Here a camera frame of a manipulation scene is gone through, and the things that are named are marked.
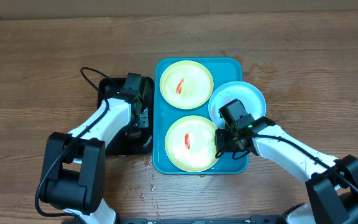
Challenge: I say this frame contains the teal plastic serving tray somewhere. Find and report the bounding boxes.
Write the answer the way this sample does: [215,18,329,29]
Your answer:
[152,57,243,175]

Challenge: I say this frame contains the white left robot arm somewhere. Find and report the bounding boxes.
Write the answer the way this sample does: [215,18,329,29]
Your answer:
[34,89,154,223]

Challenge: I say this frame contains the light blue plate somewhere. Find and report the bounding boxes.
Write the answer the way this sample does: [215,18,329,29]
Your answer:
[208,81,267,129]

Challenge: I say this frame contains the yellow plate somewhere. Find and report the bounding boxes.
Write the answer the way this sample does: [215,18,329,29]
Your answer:
[165,115,218,172]
[159,60,214,110]

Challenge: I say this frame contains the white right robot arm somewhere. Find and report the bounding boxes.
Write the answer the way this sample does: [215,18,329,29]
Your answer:
[215,117,358,223]

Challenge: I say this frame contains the black rectangular water tray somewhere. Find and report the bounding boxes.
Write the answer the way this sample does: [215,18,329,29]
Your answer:
[98,76,155,156]

